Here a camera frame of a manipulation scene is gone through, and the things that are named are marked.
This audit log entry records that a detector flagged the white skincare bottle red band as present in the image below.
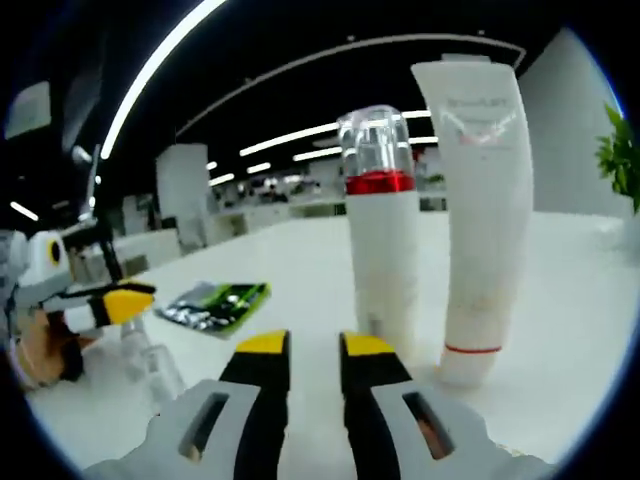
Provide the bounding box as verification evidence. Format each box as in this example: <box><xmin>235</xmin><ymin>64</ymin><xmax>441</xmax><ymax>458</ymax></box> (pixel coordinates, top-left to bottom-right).
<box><xmin>337</xmin><ymin>103</ymin><xmax>422</xmax><ymax>360</ymax></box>

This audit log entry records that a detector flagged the green skincare sachet packet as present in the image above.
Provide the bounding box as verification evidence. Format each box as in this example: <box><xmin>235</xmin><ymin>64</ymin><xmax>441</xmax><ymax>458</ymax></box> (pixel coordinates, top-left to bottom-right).
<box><xmin>154</xmin><ymin>281</ymin><xmax>274</xmax><ymax>342</ymax></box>

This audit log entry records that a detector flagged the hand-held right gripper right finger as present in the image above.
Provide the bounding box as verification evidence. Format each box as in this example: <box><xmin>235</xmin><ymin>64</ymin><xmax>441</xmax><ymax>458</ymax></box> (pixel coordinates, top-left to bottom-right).
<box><xmin>339</xmin><ymin>331</ymin><xmax>557</xmax><ymax>480</ymax></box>

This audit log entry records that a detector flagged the white skincare tube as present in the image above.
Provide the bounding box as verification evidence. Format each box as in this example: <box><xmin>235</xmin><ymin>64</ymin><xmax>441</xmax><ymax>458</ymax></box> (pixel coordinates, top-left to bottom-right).
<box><xmin>409</xmin><ymin>53</ymin><xmax>535</xmax><ymax>390</ymax></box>

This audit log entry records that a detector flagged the small clear skincare bottle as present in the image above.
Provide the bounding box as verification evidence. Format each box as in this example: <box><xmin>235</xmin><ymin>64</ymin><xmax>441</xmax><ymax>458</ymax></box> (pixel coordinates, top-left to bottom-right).
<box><xmin>117</xmin><ymin>319</ymin><xmax>187</xmax><ymax>407</ymax></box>

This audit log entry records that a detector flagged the long ceiling light strip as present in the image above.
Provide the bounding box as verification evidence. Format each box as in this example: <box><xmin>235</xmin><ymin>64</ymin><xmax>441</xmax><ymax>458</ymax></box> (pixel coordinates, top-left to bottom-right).
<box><xmin>99</xmin><ymin>0</ymin><xmax>229</xmax><ymax>161</ymax></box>

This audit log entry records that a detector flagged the black stand pole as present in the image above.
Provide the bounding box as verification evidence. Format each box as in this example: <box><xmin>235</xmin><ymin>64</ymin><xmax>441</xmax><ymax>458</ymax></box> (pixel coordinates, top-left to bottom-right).
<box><xmin>97</xmin><ymin>214</ymin><xmax>125</xmax><ymax>282</ymax></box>

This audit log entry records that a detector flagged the person's left hand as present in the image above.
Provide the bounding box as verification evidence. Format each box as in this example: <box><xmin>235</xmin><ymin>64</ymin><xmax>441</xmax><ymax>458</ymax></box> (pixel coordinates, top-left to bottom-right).
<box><xmin>22</xmin><ymin>307</ymin><xmax>99</xmax><ymax>386</ymax></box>

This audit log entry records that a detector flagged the potted green plant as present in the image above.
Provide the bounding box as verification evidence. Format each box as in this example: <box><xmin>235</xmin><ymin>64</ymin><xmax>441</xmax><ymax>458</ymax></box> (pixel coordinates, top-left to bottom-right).
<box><xmin>594</xmin><ymin>102</ymin><xmax>640</xmax><ymax>251</ymax></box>

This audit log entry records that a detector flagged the row of white office desks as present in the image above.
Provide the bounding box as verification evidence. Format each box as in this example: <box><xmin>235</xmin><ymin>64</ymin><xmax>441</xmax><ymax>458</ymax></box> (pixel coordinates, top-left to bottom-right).
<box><xmin>122</xmin><ymin>192</ymin><xmax>351</xmax><ymax>251</ymax></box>

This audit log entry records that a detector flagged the white wristband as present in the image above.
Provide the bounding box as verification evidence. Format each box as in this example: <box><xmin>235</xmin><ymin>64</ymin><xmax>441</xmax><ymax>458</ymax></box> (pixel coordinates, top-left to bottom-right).
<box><xmin>7</xmin><ymin>342</ymin><xmax>34</xmax><ymax>390</ymax></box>

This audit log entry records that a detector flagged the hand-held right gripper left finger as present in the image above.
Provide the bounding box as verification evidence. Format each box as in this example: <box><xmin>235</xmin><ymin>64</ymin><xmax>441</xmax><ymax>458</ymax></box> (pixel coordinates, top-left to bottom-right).
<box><xmin>82</xmin><ymin>328</ymin><xmax>293</xmax><ymax>480</ymax></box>

